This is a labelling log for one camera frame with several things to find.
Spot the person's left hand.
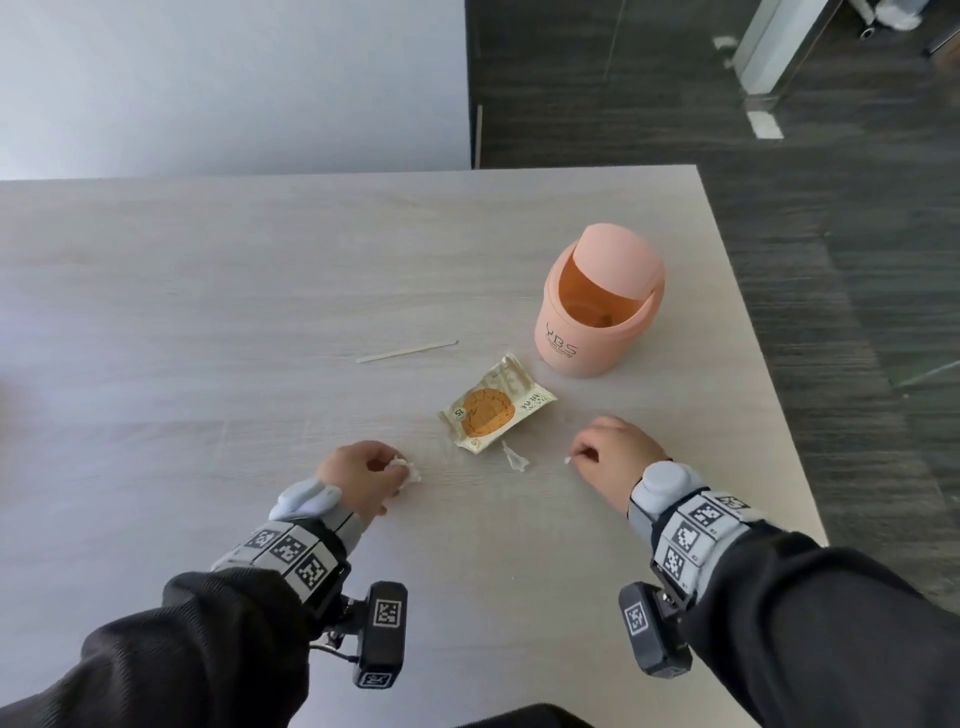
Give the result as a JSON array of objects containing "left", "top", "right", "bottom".
[{"left": 315, "top": 440, "right": 411, "bottom": 519}]

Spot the person's right hand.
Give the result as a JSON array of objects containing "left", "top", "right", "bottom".
[{"left": 570, "top": 415, "right": 672, "bottom": 515}]

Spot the person's left forearm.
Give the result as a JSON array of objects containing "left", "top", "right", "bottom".
[{"left": 0, "top": 566, "right": 320, "bottom": 728}]

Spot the person's right forearm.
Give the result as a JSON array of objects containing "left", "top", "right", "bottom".
[{"left": 678, "top": 521, "right": 960, "bottom": 728}]

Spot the cookie packet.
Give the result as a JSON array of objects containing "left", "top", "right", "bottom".
[{"left": 438, "top": 351, "right": 559, "bottom": 456}]

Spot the grey left wrist marker band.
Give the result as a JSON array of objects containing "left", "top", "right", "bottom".
[{"left": 211, "top": 480, "right": 370, "bottom": 603}]

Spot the grey wrist marker band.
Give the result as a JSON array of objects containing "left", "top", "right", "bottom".
[
  {"left": 627, "top": 460, "right": 775, "bottom": 603},
  {"left": 211, "top": 480, "right": 370, "bottom": 603}
]

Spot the thin wooden stick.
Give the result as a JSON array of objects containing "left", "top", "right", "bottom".
[{"left": 354, "top": 339, "right": 460, "bottom": 366}]

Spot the grey right wrist marker band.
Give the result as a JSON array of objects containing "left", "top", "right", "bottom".
[{"left": 627, "top": 460, "right": 775, "bottom": 603}]

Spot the pink desktop trash bin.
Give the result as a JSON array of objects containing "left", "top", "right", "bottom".
[{"left": 534, "top": 222, "right": 667, "bottom": 379}]

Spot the white object with wheel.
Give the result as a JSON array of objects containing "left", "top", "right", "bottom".
[{"left": 847, "top": 0, "right": 925, "bottom": 39}]

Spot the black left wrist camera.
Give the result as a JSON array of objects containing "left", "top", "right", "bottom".
[{"left": 309, "top": 580, "right": 411, "bottom": 691}]

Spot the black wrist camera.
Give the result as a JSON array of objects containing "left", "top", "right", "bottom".
[
  {"left": 309, "top": 580, "right": 411, "bottom": 691},
  {"left": 618, "top": 580, "right": 696, "bottom": 681}
]

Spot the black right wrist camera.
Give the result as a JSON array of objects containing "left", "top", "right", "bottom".
[{"left": 618, "top": 580, "right": 696, "bottom": 681}]

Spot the metal door frame post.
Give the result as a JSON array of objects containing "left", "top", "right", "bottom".
[{"left": 730, "top": 0, "right": 850, "bottom": 99}]

